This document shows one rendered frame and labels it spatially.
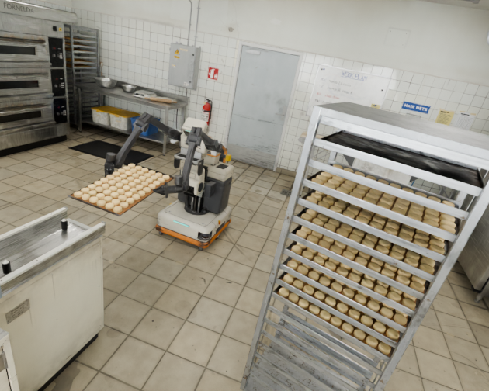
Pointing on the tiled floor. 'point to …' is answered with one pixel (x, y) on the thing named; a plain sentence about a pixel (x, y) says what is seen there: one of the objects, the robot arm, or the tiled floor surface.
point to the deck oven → (24, 77)
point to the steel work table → (133, 102)
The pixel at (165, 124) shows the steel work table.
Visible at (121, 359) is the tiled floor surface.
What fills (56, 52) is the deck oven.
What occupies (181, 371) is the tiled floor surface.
